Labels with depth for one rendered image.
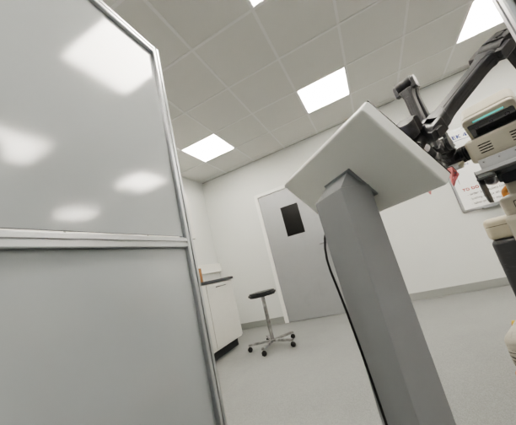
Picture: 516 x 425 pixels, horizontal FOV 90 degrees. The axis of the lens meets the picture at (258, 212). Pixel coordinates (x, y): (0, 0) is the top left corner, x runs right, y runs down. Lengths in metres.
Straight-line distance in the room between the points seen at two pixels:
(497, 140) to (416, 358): 1.17
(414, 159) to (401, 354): 0.53
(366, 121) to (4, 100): 0.93
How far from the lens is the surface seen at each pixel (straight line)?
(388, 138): 0.81
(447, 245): 4.22
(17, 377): 0.77
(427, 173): 0.85
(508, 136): 1.73
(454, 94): 1.22
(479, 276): 4.31
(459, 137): 4.49
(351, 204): 0.86
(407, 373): 0.91
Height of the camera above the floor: 0.82
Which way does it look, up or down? 13 degrees up
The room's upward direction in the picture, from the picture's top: 14 degrees counter-clockwise
